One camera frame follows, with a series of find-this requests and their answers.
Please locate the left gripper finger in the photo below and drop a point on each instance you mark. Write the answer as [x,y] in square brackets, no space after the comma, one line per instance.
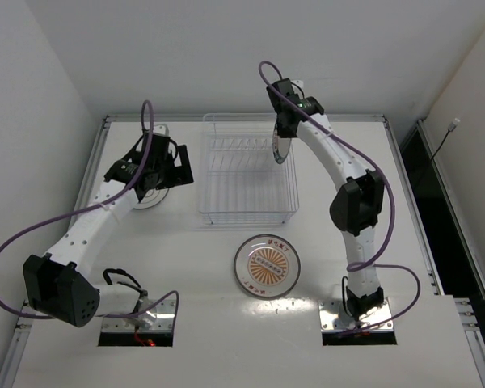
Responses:
[181,158]
[183,174]

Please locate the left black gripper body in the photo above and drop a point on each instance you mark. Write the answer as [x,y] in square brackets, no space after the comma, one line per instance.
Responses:
[182,164]

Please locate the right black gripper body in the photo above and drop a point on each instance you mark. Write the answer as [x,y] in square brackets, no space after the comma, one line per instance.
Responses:
[285,122]

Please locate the green rimmed white plate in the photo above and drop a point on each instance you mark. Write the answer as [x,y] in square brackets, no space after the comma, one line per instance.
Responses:
[152,198]

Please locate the blue rimmed white plate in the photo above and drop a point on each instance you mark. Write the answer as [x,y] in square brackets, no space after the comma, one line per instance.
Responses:
[280,145]

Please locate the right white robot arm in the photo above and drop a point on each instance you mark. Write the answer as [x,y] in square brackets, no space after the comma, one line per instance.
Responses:
[359,190]

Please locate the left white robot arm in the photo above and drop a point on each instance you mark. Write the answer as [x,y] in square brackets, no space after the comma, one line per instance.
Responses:
[57,283]

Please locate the orange sunburst plate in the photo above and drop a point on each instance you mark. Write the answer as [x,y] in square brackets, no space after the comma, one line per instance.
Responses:
[266,266]

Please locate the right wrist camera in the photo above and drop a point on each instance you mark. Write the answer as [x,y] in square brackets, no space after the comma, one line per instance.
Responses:
[299,85]

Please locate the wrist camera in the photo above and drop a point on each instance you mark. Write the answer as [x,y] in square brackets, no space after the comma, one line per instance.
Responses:
[161,130]
[299,85]

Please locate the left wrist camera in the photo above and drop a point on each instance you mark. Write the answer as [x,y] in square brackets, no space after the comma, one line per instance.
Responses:
[161,130]

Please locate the clear wire dish rack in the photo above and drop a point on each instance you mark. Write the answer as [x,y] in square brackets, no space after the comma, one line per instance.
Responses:
[240,182]

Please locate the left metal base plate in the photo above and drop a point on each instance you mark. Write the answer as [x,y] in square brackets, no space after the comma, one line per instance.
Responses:
[157,320]

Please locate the metal base plate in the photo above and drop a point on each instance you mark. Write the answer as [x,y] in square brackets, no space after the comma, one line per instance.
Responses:
[157,320]
[333,318]

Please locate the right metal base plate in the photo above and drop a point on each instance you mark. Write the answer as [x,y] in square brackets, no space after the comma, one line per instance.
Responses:
[333,318]

